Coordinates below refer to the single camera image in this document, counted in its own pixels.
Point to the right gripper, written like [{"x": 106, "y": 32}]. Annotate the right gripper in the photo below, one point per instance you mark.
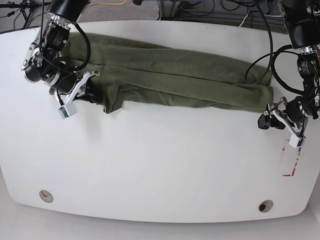
[{"x": 75, "y": 87}]

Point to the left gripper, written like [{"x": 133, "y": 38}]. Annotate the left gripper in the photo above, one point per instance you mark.
[{"x": 292, "y": 115}]

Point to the green T-shirt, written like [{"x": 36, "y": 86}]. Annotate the green T-shirt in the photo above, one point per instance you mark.
[{"x": 136, "y": 71}]

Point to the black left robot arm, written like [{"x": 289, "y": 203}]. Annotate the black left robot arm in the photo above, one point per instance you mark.
[{"x": 302, "y": 22}]

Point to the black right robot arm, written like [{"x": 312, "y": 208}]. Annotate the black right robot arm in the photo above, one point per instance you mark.
[{"x": 43, "y": 61}]

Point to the red tape rectangle marker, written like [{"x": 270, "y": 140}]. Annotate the red tape rectangle marker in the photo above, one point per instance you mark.
[{"x": 289, "y": 160}]

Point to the right table grommet hole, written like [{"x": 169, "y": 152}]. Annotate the right table grommet hole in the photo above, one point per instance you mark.
[{"x": 265, "y": 206}]

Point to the table grommet hole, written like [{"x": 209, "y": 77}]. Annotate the table grommet hole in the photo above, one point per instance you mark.
[
  {"x": 46, "y": 196},
  {"x": 265, "y": 206}
]

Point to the left table grommet hole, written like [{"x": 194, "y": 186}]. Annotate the left table grommet hole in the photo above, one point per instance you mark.
[{"x": 46, "y": 196}]

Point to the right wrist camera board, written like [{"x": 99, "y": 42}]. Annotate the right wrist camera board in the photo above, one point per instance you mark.
[{"x": 67, "y": 110}]

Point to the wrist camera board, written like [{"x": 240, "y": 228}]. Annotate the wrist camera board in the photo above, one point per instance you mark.
[
  {"x": 67, "y": 110},
  {"x": 295, "y": 141}
]

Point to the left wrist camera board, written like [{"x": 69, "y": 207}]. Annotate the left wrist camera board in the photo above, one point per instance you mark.
[{"x": 295, "y": 141}]

